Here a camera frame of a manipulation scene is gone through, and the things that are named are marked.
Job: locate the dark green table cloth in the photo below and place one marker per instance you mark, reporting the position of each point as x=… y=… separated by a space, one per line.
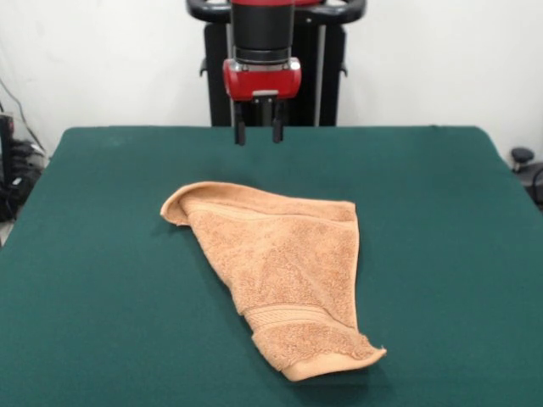
x=106 y=275

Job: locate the tan terry towel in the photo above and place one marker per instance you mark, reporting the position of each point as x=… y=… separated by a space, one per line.
x=275 y=263

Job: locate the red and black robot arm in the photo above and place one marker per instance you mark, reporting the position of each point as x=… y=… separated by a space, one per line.
x=263 y=29

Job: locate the black equipment pile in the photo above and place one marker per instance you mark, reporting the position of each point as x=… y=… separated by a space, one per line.
x=17 y=169

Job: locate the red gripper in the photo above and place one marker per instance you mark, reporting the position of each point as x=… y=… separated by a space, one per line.
x=263 y=82

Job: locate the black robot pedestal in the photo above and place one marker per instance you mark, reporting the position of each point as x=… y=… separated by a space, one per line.
x=322 y=72

